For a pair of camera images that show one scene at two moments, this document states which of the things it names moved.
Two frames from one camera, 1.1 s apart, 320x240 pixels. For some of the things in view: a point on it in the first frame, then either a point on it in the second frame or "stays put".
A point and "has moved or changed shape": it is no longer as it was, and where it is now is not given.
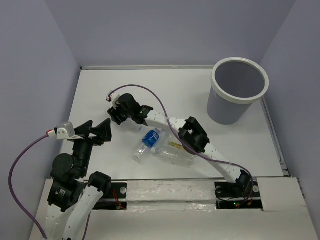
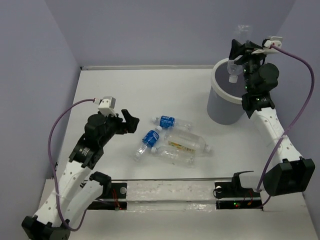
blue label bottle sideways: x=165 y=133 has moved or changed shape
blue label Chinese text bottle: x=149 y=139 stays put
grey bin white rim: x=236 y=83 stays put
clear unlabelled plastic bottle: x=130 y=126 has moved or changed shape
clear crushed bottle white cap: x=178 y=158 stays put
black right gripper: x=114 y=114 to x=237 y=49
